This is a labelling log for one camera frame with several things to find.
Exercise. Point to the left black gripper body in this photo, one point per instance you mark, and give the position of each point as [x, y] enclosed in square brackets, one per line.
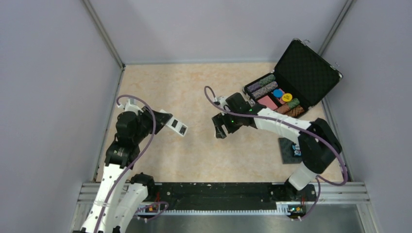
[146, 122]

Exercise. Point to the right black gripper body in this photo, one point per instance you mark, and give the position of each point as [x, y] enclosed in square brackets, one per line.
[232, 122]

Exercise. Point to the white remote control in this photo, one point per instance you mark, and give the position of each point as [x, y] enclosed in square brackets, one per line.
[176, 125]

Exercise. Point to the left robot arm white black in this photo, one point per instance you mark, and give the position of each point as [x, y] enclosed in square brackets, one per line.
[110, 212]

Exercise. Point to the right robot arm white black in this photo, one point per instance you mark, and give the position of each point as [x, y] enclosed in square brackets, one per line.
[318, 144]

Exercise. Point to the pink card deck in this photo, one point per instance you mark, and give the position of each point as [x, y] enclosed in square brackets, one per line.
[268, 102]

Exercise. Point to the blue round chip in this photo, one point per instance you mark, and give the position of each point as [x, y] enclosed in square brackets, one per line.
[278, 93]

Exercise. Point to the yellow round chip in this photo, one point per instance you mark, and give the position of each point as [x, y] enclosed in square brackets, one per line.
[287, 97]

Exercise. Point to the black poker chip case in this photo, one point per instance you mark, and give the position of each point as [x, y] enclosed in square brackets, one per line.
[301, 72]

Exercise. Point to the blue owl toy figure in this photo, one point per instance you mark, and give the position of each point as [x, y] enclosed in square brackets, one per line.
[296, 150]

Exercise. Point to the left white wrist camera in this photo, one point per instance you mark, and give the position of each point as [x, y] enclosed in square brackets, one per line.
[129, 106]

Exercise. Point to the black studded base plate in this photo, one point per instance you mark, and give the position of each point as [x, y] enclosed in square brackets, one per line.
[286, 152]

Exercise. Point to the black mounting rail base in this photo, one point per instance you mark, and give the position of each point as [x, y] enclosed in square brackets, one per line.
[227, 196]

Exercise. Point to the aluminium frame rail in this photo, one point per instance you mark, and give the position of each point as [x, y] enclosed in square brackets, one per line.
[349, 194]

